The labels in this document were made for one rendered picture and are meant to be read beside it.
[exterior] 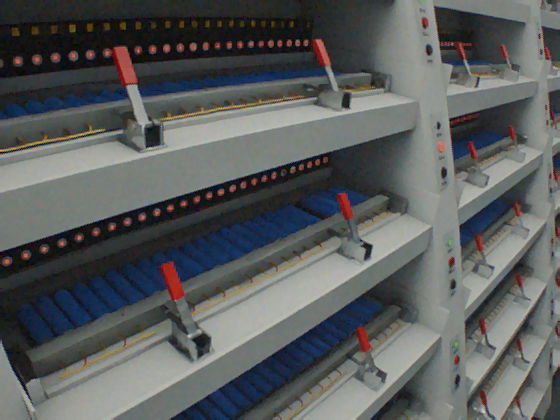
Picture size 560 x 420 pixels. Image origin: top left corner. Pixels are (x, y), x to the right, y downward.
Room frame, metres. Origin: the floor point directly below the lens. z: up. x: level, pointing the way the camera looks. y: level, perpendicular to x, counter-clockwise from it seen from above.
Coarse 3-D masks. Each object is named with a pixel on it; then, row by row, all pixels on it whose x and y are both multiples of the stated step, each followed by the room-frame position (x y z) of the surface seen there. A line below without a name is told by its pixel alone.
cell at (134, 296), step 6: (114, 270) 0.48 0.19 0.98; (108, 276) 0.47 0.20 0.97; (114, 276) 0.47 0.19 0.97; (120, 276) 0.47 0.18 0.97; (108, 282) 0.47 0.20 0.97; (114, 282) 0.46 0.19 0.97; (120, 282) 0.46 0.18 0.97; (126, 282) 0.46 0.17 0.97; (114, 288) 0.46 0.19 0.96; (120, 288) 0.45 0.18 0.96; (126, 288) 0.45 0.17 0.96; (132, 288) 0.45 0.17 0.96; (120, 294) 0.45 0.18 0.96; (126, 294) 0.44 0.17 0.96; (132, 294) 0.44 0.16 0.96; (138, 294) 0.44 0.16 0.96; (126, 300) 0.44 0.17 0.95; (132, 300) 0.43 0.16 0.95; (138, 300) 0.43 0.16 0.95
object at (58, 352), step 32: (320, 224) 0.61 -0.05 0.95; (256, 256) 0.52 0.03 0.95; (288, 256) 0.55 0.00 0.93; (192, 288) 0.45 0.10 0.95; (224, 288) 0.48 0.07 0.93; (96, 320) 0.39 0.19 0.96; (128, 320) 0.40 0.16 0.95; (160, 320) 0.43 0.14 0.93; (32, 352) 0.34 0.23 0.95; (64, 352) 0.35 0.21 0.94
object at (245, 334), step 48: (384, 192) 0.72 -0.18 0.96; (144, 240) 0.54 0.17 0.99; (336, 240) 0.61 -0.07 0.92; (384, 240) 0.62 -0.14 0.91; (0, 288) 0.42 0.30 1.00; (240, 288) 0.49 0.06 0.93; (288, 288) 0.50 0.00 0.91; (336, 288) 0.51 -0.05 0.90; (0, 336) 0.39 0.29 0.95; (240, 336) 0.42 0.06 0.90; (288, 336) 0.46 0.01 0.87; (48, 384) 0.34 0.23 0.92; (96, 384) 0.34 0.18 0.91; (144, 384) 0.35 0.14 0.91; (192, 384) 0.37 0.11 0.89
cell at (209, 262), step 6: (186, 246) 0.54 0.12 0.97; (192, 246) 0.54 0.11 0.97; (186, 252) 0.53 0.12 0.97; (192, 252) 0.53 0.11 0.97; (198, 252) 0.53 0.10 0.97; (204, 252) 0.53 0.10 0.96; (192, 258) 0.53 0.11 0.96; (198, 258) 0.52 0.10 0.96; (204, 258) 0.52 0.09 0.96; (210, 258) 0.52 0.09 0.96; (204, 264) 0.51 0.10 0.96; (210, 264) 0.51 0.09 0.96; (216, 264) 0.50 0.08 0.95; (210, 270) 0.50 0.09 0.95
